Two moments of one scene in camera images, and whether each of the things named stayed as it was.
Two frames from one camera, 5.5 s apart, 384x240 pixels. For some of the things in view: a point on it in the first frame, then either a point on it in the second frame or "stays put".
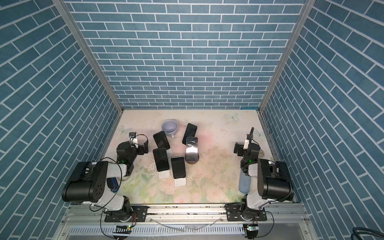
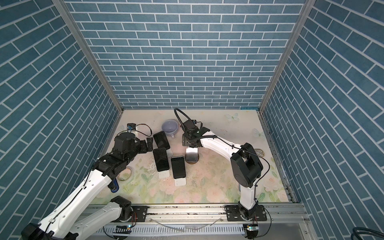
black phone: [161, 157] stays put
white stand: [164, 174] stays put
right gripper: [238, 147] → [185, 141]
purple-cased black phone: [192, 143] stays put
